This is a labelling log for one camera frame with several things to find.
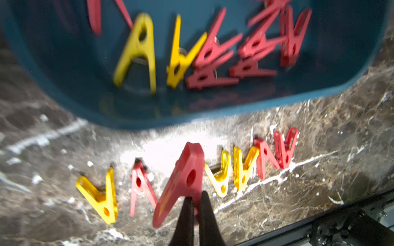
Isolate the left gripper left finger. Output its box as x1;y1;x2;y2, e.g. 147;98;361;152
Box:
169;197;195;246

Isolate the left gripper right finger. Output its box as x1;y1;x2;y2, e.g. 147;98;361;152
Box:
199;191;226;246

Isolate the yellow clothespin row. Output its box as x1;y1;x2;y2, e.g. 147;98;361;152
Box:
205;150;232;198
234;147;260;191

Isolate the red clothespin row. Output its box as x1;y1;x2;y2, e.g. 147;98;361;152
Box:
152;142;205;228

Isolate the big yellow clothespin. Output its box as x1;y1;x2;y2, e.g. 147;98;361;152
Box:
113;13;157;94

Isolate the teal plastic storage box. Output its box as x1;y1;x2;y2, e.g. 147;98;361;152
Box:
1;1;392;130

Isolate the clothespin pile in box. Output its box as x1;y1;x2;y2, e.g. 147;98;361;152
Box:
186;1;313;90

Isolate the red clothespin in box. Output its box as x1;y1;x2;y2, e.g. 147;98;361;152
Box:
86;0;133;35

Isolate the slim yellow clothespin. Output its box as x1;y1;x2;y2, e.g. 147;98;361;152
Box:
167;14;207;89

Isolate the black front mounting rail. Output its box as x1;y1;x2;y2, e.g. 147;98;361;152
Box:
242;190;394;246

